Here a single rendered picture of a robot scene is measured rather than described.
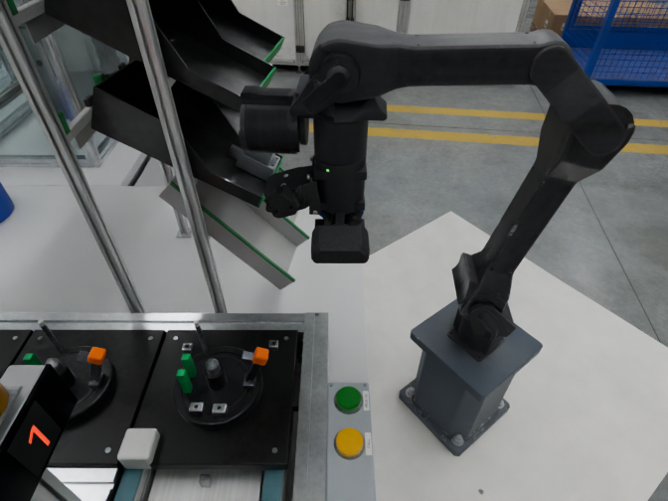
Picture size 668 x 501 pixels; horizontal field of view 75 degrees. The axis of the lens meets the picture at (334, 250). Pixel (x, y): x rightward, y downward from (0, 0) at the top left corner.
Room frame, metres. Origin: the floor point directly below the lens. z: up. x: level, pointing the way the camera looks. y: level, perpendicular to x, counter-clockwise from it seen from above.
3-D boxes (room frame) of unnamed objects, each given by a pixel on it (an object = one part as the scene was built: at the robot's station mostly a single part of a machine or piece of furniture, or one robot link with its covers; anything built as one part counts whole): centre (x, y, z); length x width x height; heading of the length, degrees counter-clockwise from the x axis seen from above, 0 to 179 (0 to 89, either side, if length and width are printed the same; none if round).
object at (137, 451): (0.38, 0.19, 1.01); 0.24 x 0.24 x 0.13; 0
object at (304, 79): (0.43, 0.04, 1.43); 0.12 x 0.08 x 0.11; 86
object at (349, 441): (0.29, -0.02, 0.96); 0.04 x 0.04 x 0.02
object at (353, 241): (0.43, -0.01, 1.33); 0.19 x 0.06 x 0.08; 0
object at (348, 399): (0.36, -0.02, 0.96); 0.04 x 0.04 x 0.02
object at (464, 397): (0.41, -0.22, 0.96); 0.15 x 0.15 x 0.20; 37
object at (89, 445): (0.38, 0.43, 1.01); 0.24 x 0.24 x 0.13; 0
